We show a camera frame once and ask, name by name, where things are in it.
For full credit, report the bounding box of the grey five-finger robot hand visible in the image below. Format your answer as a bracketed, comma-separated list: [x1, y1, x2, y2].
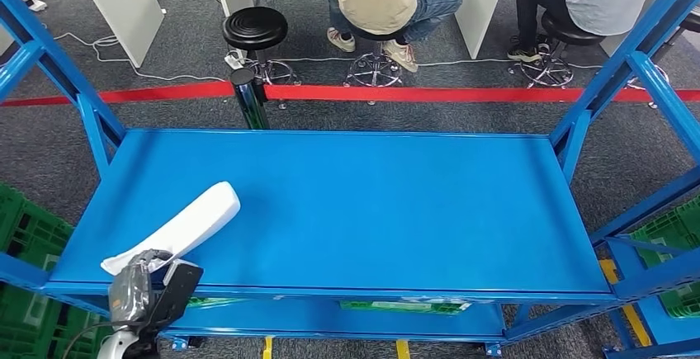
[108, 248, 173, 326]

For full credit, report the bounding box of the white plastic mirror cover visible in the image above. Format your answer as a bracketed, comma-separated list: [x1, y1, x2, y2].
[100, 181, 242, 277]

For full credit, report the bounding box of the blue steel shelf rack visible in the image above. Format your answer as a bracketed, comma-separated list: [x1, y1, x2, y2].
[589, 168, 700, 359]
[0, 0, 700, 357]
[0, 253, 107, 317]

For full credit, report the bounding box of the yellow floor tape outline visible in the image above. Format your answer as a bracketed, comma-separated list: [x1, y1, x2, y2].
[598, 258, 655, 349]
[261, 336, 411, 359]

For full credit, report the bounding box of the red barrier belt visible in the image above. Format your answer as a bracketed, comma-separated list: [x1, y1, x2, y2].
[0, 81, 235, 108]
[263, 84, 700, 105]

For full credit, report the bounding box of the black round stool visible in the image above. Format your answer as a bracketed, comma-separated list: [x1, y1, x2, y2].
[344, 26, 406, 88]
[221, 6, 299, 87]
[513, 11, 607, 90]

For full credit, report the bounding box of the black barrier post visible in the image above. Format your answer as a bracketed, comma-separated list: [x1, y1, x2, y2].
[229, 68, 271, 130]

